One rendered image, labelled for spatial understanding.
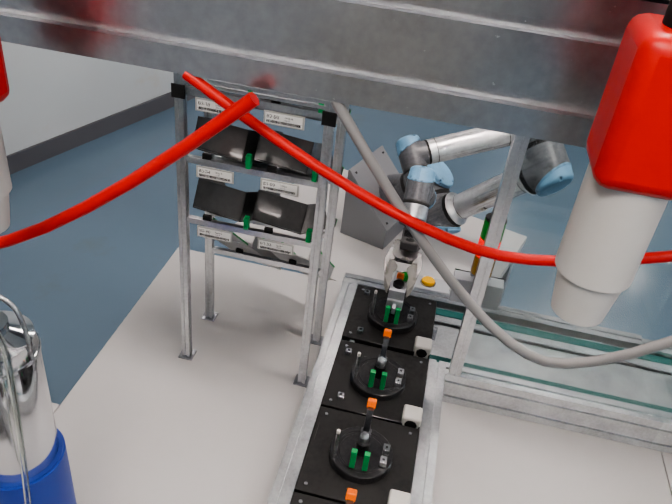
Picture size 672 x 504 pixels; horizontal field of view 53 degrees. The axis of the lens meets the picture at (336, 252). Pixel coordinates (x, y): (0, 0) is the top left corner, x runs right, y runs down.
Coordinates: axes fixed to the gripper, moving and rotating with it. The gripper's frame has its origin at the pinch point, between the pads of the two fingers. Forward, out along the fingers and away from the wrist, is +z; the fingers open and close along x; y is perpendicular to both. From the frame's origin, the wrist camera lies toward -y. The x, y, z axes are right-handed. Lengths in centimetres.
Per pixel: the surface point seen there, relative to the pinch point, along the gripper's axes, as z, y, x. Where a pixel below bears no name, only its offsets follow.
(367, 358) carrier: 19.3, -9.9, 3.7
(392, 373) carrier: 21.4, -12.4, -3.2
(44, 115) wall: -75, 211, 243
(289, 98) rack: -30, -53, 29
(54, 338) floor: 47, 111, 148
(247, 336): 21.6, 7.8, 39.2
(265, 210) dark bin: -10.2, -27.8, 34.4
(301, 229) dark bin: -7.4, -28.7, 24.7
